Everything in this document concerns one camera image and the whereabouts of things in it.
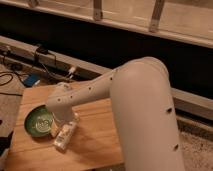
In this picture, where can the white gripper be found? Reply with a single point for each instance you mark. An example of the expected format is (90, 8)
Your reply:
(61, 116)

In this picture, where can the small clear bottle white cap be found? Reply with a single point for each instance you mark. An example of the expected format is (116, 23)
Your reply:
(64, 136)

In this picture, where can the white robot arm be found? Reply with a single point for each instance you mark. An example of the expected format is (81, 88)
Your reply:
(143, 109)

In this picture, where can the green ceramic bowl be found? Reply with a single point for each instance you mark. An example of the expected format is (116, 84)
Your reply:
(38, 122)

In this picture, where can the wooden board table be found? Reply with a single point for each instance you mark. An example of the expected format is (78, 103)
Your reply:
(93, 145)

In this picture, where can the white plug connector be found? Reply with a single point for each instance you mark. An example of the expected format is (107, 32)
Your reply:
(71, 72)

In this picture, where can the black power adapter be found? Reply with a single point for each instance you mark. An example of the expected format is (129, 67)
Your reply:
(42, 50)

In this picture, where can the metal window frame post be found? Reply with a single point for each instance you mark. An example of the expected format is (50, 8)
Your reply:
(97, 10)
(156, 15)

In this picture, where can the metal window frame post right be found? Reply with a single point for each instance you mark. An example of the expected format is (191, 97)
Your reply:
(156, 15)

